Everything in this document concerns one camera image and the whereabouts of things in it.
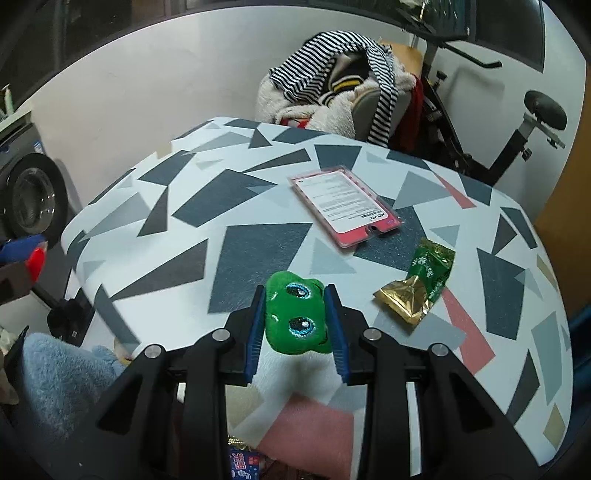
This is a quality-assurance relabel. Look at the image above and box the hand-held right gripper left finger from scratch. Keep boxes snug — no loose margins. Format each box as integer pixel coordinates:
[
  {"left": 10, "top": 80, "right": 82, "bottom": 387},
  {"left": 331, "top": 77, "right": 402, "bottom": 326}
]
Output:
[{"left": 81, "top": 285, "right": 267, "bottom": 480}]

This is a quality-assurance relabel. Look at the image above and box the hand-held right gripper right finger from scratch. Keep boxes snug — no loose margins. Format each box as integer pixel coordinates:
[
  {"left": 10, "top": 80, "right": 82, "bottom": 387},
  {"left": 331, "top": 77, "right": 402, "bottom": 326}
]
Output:
[{"left": 323, "top": 284, "right": 513, "bottom": 480}]

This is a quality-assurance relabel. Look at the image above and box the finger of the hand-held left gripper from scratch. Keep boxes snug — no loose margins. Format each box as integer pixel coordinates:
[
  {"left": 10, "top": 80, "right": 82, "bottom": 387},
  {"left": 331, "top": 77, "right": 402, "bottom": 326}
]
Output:
[
  {"left": 0, "top": 265, "right": 37, "bottom": 304},
  {"left": 0, "top": 234, "right": 45, "bottom": 267}
]

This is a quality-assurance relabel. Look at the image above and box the small red packet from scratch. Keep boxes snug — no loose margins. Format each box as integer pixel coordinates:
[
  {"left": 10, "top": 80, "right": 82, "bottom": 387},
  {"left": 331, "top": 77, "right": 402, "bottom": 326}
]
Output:
[{"left": 25, "top": 246, "right": 49, "bottom": 282}]

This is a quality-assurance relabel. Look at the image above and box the green frog plush toy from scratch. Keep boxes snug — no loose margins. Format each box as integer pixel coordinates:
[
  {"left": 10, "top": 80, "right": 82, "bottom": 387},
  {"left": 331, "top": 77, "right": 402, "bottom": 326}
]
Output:
[{"left": 263, "top": 271, "right": 331, "bottom": 356}]

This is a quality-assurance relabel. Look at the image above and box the grey washing machine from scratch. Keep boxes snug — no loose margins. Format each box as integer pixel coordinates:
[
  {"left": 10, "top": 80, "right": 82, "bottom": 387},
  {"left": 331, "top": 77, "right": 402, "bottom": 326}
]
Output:
[{"left": 0, "top": 110, "right": 82, "bottom": 297}]

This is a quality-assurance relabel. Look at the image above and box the green and gold packet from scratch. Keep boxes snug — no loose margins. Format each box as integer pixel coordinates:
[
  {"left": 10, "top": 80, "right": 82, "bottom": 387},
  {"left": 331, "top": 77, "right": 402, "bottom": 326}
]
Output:
[{"left": 372, "top": 237, "right": 456, "bottom": 329}]

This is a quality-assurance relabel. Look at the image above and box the blue printed box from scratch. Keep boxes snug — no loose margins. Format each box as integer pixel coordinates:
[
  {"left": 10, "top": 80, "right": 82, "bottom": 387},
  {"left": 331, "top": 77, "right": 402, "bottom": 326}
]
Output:
[{"left": 228, "top": 440, "right": 264, "bottom": 480}]

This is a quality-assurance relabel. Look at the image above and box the pink phone case package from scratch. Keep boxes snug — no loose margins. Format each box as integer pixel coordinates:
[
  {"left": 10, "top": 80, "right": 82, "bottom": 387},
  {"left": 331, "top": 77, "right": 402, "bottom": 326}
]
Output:
[{"left": 288, "top": 167, "right": 403, "bottom": 250}]

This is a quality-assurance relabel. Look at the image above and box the red garment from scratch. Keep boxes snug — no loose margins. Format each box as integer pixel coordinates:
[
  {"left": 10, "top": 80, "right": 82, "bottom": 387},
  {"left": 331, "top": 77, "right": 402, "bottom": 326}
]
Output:
[{"left": 392, "top": 76, "right": 426, "bottom": 153}]

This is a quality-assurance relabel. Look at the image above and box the cream fleece coat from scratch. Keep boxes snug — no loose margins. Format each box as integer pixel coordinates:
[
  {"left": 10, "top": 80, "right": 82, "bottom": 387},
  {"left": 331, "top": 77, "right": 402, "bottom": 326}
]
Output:
[{"left": 255, "top": 69, "right": 416, "bottom": 140}]

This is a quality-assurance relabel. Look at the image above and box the black exercise bike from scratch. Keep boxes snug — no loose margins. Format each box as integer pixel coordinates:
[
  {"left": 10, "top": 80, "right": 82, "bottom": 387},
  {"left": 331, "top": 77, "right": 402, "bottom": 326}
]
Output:
[{"left": 392, "top": 0, "right": 569, "bottom": 188}]

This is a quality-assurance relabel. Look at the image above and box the black yellow trimmed jacket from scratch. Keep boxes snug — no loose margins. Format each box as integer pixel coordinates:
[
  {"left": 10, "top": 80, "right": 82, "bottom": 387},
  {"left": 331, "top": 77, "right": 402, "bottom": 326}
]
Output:
[{"left": 323, "top": 52, "right": 370, "bottom": 100}]

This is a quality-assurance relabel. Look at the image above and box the orange wooden door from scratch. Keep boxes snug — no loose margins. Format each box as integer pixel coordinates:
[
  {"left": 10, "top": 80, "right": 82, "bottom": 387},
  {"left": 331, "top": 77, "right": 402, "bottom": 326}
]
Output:
[{"left": 533, "top": 59, "right": 591, "bottom": 320}]

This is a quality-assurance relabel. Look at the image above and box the black white striped shirt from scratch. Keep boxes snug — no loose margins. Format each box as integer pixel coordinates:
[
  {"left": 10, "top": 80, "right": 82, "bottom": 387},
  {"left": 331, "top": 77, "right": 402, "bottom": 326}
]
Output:
[{"left": 269, "top": 31, "right": 400, "bottom": 149}]

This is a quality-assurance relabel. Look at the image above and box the wooden chair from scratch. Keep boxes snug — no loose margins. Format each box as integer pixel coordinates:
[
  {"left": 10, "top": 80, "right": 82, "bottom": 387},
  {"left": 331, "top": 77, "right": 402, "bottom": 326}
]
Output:
[{"left": 353, "top": 41, "right": 424, "bottom": 145}]

